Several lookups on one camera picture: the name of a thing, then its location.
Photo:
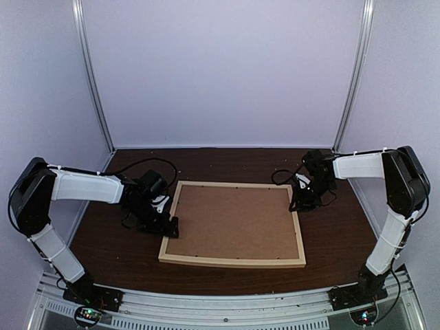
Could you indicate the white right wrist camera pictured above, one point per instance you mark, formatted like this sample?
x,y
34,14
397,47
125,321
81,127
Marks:
x,y
302,180

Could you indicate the aluminium corner post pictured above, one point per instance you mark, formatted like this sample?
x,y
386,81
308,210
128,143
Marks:
x,y
77,7
360,57

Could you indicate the light wooden picture frame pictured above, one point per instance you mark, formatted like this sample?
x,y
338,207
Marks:
x,y
233,261

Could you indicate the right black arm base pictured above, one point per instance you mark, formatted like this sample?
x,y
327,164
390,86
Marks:
x,y
369,288

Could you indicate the left round circuit board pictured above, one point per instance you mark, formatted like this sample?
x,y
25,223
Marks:
x,y
87,317

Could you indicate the aluminium front rail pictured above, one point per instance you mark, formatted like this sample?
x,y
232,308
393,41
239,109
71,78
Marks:
x,y
311,309

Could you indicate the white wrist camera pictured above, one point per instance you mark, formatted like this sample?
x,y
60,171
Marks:
x,y
159,203
302,180

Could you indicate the right round circuit board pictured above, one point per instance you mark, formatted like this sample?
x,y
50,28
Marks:
x,y
364,317

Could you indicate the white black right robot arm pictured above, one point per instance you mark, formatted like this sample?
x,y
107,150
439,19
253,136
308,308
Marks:
x,y
407,192

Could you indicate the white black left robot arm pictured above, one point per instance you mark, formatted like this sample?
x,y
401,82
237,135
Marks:
x,y
40,184

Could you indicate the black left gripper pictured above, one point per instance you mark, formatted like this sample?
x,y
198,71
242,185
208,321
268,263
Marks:
x,y
160,227

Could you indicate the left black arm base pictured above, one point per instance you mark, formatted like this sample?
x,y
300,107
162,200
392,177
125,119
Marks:
x,y
96,295

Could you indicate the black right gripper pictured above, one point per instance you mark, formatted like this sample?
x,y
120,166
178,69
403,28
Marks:
x,y
301,204

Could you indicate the brown backing board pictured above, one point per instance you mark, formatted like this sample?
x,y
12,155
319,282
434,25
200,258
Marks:
x,y
233,220

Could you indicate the left aluminium corner post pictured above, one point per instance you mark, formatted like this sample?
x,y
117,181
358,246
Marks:
x,y
77,7

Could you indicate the right aluminium corner post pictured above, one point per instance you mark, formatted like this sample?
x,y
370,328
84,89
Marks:
x,y
360,57

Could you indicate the round circuit board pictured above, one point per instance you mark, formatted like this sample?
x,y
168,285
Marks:
x,y
364,317
87,317

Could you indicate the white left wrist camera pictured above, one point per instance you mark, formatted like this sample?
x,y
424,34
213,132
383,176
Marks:
x,y
159,203

